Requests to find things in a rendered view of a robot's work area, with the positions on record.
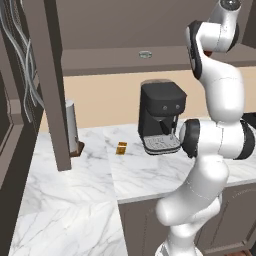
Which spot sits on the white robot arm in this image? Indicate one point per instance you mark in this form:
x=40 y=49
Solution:
x=206 y=140

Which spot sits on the dark marbled tall cabinet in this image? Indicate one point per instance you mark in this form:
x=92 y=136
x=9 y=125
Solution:
x=16 y=110

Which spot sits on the brown base cabinet run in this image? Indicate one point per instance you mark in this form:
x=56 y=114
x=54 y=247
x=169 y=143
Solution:
x=233 y=216

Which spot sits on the small golden can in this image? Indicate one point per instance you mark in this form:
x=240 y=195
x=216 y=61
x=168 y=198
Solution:
x=121 y=148

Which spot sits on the black coffee machine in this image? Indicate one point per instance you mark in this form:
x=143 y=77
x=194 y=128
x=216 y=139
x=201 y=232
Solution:
x=159 y=110

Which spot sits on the silver cylinder on brown base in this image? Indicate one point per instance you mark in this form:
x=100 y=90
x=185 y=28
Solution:
x=71 y=126

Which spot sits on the round grey ceiling light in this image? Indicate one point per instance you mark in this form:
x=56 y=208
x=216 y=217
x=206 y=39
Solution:
x=145 y=54

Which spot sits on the brown upper wall cabinet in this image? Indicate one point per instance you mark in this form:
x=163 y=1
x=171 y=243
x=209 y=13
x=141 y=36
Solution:
x=133 y=30

